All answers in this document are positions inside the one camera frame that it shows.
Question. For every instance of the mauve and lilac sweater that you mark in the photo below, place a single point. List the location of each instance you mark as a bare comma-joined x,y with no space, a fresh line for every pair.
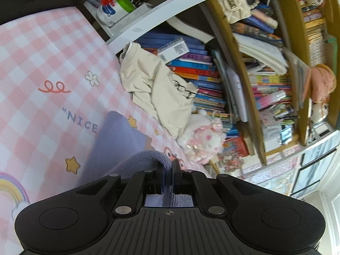
119,148

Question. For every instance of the white green pen jar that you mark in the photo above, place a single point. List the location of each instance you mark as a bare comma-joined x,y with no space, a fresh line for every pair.
113,12

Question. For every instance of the white barcode box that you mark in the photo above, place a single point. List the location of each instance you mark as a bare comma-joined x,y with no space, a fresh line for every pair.
173,50

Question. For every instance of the pink cartoon desk mat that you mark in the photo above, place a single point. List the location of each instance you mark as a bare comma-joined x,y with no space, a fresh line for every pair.
58,82

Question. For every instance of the colourful sequin ornament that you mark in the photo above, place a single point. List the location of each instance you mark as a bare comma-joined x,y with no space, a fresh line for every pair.
230,159

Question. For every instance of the row of colourful books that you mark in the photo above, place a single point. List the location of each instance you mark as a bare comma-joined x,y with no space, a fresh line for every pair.
195,66

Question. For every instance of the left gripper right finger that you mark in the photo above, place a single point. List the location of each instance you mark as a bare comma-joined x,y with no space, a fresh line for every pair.
199,187

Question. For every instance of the white pink bunny plush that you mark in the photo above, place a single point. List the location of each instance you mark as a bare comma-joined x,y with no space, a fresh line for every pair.
202,138

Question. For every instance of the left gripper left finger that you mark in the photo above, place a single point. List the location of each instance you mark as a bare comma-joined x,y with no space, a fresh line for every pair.
133,191

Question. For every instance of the cream t-shirt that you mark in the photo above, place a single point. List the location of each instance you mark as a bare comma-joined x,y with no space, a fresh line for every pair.
156,89

